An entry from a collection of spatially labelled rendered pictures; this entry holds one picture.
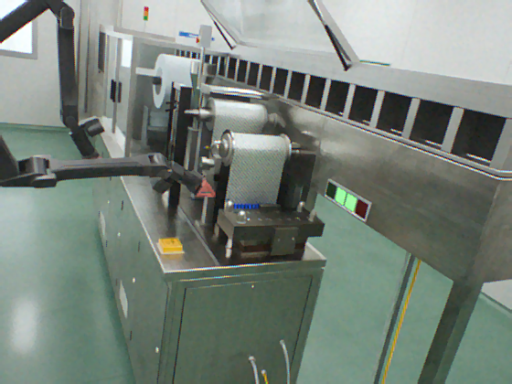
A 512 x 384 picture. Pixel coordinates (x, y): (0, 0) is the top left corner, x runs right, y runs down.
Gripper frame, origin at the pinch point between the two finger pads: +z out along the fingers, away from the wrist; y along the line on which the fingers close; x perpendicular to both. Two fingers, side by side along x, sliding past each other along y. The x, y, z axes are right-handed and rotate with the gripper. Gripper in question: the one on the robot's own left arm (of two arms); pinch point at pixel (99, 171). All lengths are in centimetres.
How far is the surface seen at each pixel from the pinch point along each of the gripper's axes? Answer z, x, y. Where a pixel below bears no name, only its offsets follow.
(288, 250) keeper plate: 38, -44, -63
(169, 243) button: 18, -7, -47
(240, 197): 21, -41, -40
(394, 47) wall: 86, -331, 144
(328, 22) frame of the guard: -33, -88, -56
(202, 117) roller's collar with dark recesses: -4.7, -47.9, -10.7
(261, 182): 20, -52, -41
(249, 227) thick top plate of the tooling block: 22, -33, -59
